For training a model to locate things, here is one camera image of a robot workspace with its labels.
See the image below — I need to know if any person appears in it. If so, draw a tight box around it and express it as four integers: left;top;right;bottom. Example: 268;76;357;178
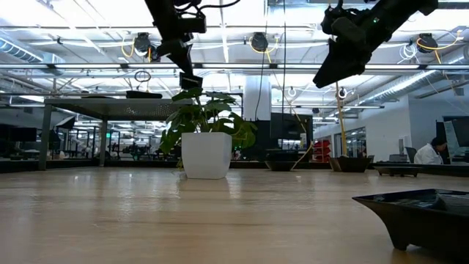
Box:
417;136;448;165

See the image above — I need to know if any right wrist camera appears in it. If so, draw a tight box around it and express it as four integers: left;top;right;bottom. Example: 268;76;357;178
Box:
321;4;355;37

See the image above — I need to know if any background computer monitor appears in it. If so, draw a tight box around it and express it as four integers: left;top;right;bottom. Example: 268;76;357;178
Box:
435;116;469;158

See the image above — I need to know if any yellow hanging cable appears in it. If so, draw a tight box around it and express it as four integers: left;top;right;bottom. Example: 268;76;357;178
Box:
335;81;348;158

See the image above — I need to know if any black ceiling cable reel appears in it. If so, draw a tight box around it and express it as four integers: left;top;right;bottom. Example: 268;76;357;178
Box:
416;32;440;54
133;32;162;63
250;32;270;54

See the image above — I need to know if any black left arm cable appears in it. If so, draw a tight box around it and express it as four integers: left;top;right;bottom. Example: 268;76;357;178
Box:
190;0;243;12

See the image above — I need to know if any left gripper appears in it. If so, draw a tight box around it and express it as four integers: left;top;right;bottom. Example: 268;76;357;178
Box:
144;0;194;73

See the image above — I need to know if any long ceiling light bar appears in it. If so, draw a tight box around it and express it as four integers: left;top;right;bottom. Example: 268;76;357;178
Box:
0;62;469;71

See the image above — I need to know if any large black display stand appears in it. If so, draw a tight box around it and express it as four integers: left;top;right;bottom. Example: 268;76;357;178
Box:
269;112;314;151

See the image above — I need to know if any hanging black cable loop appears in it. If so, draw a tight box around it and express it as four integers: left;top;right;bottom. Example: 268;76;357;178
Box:
134;69;152;84

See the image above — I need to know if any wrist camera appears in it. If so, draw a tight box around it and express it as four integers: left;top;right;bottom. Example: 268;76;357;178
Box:
321;4;355;37
179;14;207;34

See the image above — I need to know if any red bin rack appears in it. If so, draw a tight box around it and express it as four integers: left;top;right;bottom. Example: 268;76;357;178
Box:
313;139;333;163

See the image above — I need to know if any black wavy square mini plate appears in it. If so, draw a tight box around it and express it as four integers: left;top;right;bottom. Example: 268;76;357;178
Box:
327;156;372;174
125;90;164;100

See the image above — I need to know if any green plant in white pot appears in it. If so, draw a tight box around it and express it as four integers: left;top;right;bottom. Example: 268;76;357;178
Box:
159;87;259;180

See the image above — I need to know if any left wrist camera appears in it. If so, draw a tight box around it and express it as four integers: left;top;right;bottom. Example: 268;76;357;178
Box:
179;14;207;34

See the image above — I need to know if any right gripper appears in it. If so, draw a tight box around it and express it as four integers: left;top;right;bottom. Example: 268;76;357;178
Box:
312;7;395;89

